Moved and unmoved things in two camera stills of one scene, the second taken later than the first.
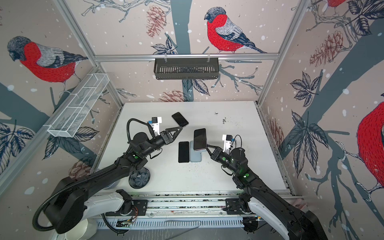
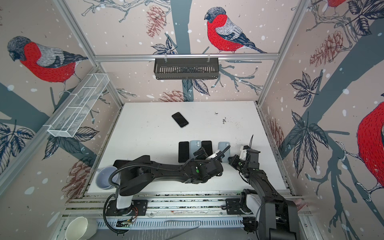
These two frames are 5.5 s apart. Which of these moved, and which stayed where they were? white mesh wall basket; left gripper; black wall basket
Moved: left gripper
Stayed: white mesh wall basket; black wall basket
